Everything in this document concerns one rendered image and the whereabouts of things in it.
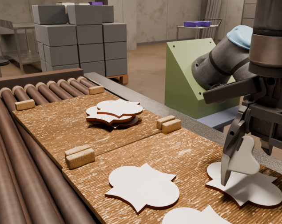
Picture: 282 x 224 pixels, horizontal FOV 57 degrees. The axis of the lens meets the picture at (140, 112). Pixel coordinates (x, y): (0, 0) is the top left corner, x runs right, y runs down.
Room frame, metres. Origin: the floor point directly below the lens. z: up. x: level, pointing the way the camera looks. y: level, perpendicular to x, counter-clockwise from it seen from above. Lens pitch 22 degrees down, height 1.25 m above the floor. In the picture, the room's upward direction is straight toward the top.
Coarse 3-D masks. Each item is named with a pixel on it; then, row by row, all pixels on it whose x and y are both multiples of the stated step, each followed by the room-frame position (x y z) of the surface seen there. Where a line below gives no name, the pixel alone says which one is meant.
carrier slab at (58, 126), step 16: (80, 96) 0.93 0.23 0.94; (96, 96) 0.93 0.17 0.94; (112, 96) 0.93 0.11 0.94; (16, 112) 0.77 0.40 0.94; (32, 112) 0.77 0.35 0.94; (48, 112) 0.77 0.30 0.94; (64, 112) 0.77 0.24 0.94; (80, 112) 0.77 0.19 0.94; (144, 112) 0.77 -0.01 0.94; (32, 128) 0.65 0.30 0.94; (48, 128) 0.65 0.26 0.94; (64, 128) 0.65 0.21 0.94; (80, 128) 0.65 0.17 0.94; (96, 128) 0.65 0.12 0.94; (128, 128) 0.65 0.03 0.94; (144, 128) 0.65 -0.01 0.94; (48, 144) 0.56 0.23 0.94; (64, 144) 0.56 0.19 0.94; (80, 144) 0.56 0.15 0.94; (96, 144) 0.56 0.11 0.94; (112, 144) 0.56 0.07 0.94; (64, 160) 0.49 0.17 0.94
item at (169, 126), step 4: (172, 120) 0.64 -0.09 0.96; (176, 120) 0.65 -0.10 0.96; (180, 120) 0.65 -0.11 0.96; (164, 124) 0.62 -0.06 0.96; (168, 124) 0.62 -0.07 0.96; (172, 124) 0.63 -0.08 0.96; (176, 124) 0.64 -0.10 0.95; (180, 124) 0.65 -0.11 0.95; (164, 128) 0.62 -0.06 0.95; (168, 128) 0.62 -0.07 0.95; (172, 128) 0.63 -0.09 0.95; (176, 128) 0.64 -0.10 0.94; (180, 128) 0.65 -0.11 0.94; (164, 132) 0.62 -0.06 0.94; (168, 132) 0.62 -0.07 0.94
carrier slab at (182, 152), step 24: (144, 144) 0.56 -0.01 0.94; (168, 144) 0.56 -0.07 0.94; (192, 144) 0.56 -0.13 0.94; (216, 144) 0.56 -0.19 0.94; (96, 168) 0.46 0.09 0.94; (168, 168) 0.46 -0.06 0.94; (192, 168) 0.46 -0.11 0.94; (264, 168) 0.46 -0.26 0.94; (96, 192) 0.38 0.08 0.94; (192, 192) 0.38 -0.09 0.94; (216, 192) 0.38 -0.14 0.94; (96, 216) 0.34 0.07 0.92; (120, 216) 0.32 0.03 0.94; (144, 216) 0.32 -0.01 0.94; (240, 216) 0.32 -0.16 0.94; (264, 216) 0.32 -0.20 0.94
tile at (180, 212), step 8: (176, 208) 0.33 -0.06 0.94; (184, 208) 0.33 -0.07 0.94; (192, 208) 0.33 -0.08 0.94; (208, 208) 0.33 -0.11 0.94; (168, 216) 0.32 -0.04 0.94; (176, 216) 0.32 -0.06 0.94; (184, 216) 0.32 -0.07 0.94; (192, 216) 0.32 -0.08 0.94; (200, 216) 0.32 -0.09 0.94; (208, 216) 0.32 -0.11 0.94; (216, 216) 0.32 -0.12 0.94
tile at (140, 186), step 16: (112, 176) 0.42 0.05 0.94; (128, 176) 0.42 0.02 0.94; (144, 176) 0.42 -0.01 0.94; (160, 176) 0.42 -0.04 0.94; (112, 192) 0.37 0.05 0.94; (128, 192) 0.37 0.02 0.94; (144, 192) 0.37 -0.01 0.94; (160, 192) 0.37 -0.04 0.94; (176, 192) 0.37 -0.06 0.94; (144, 208) 0.34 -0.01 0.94; (160, 208) 0.34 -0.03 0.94
